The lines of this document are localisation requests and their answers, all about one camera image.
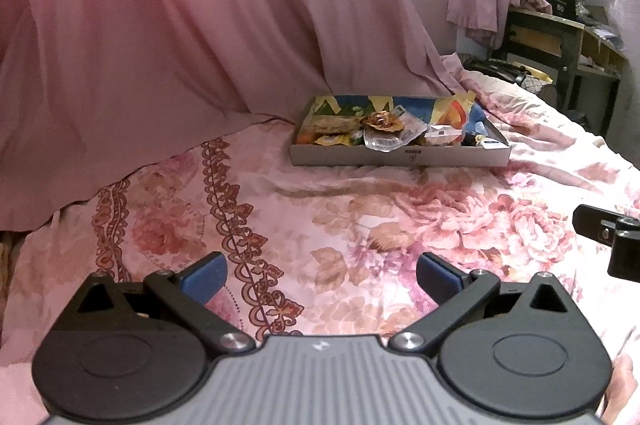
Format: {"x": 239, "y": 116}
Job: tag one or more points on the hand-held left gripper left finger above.
{"x": 205, "y": 276}

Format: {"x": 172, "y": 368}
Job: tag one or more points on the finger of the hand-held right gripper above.
{"x": 597, "y": 225}

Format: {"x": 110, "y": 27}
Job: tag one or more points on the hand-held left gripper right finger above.
{"x": 440, "y": 277}

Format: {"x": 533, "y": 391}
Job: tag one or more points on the white label snack packet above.
{"x": 442, "y": 135}

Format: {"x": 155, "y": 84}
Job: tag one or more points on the clear snack wrappers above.
{"x": 395, "y": 137}

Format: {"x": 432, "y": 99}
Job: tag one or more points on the printed cardboard box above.
{"x": 350, "y": 157}

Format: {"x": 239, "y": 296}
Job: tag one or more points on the brown gold snack wrapper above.
{"x": 380, "y": 120}

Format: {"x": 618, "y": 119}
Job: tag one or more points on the yellow snack packet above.
{"x": 337, "y": 139}

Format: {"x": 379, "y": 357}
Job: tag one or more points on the pink floral bedsheet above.
{"x": 350, "y": 215}

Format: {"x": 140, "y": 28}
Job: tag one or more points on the yellow bag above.
{"x": 535, "y": 72}

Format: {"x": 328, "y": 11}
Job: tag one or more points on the dark wooden desk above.
{"x": 565, "y": 50}

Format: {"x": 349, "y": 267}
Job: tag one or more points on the black bag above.
{"x": 492, "y": 70}

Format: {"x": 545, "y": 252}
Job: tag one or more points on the papers on desk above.
{"x": 597, "y": 22}

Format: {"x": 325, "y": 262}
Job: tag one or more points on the pink curtain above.
{"x": 200, "y": 30}

